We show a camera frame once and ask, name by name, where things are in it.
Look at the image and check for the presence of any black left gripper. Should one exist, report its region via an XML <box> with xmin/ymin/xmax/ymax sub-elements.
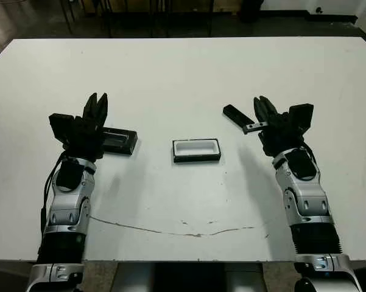
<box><xmin>63</xmin><ymin>92</ymin><xmax>109</xmax><ymax>162</ymax></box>

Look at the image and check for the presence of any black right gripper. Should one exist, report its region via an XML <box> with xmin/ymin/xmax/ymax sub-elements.
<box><xmin>242</xmin><ymin>95</ymin><xmax>309</xmax><ymax>158</ymax></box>

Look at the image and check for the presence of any slim black camera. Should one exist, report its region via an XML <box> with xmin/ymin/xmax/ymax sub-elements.
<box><xmin>222</xmin><ymin>104</ymin><xmax>256</xmax><ymax>129</ymax></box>

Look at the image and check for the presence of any black box lid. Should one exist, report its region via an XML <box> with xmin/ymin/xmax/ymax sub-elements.
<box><xmin>100</xmin><ymin>127</ymin><xmax>140</xmax><ymax>157</ymax></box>

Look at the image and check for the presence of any black box base white insert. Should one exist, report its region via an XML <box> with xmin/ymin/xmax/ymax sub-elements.
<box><xmin>171</xmin><ymin>137</ymin><xmax>222</xmax><ymax>166</ymax></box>

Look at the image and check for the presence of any thin black metal leg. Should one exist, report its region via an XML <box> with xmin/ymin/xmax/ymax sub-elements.
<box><xmin>60</xmin><ymin>0</ymin><xmax>77</xmax><ymax>35</ymax></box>

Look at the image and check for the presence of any grey black robot torso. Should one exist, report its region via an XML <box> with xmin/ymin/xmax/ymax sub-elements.
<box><xmin>112</xmin><ymin>261</ymin><xmax>266</xmax><ymax>292</ymax></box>

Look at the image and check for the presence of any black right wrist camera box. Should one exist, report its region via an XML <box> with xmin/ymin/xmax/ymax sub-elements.
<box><xmin>287</xmin><ymin>103</ymin><xmax>315</xmax><ymax>132</ymax></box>

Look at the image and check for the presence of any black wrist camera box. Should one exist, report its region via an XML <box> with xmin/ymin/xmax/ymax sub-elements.
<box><xmin>287</xmin><ymin>103</ymin><xmax>315</xmax><ymax>132</ymax></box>
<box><xmin>48</xmin><ymin>113</ymin><xmax>77</xmax><ymax>150</ymax></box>

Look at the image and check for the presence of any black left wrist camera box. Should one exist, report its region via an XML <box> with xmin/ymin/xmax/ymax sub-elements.
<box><xmin>48</xmin><ymin>113</ymin><xmax>77</xmax><ymax>150</ymax></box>

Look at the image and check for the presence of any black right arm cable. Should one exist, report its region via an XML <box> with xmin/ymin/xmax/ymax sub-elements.
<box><xmin>300</xmin><ymin>142</ymin><xmax>318</xmax><ymax>167</ymax></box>

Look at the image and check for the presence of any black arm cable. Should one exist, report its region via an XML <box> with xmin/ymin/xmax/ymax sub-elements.
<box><xmin>300</xmin><ymin>142</ymin><xmax>318</xmax><ymax>167</ymax></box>
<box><xmin>39</xmin><ymin>153</ymin><xmax>69</xmax><ymax>244</ymax></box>

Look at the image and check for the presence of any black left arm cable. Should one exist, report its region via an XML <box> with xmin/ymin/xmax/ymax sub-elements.
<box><xmin>39</xmin><ymin>153</ymin><xmax>69</xmax><ymax>244</ymax></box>

